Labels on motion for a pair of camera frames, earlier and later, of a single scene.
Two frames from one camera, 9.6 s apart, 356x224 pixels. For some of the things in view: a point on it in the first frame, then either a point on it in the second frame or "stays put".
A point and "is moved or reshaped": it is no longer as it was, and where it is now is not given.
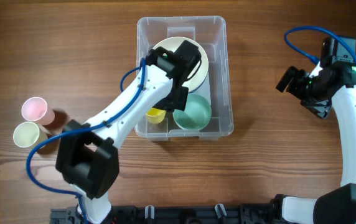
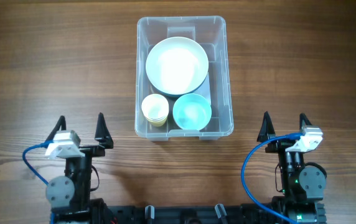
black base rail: x=178 y=214 stays put
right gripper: x=297 y=83 to x=279 y=145
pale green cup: x=27 y=134 is moved or reshaped
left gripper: x=174 y=101 to x=88 y=150
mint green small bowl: x=196 y=114 stays put
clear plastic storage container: x=211 y=32 stays put
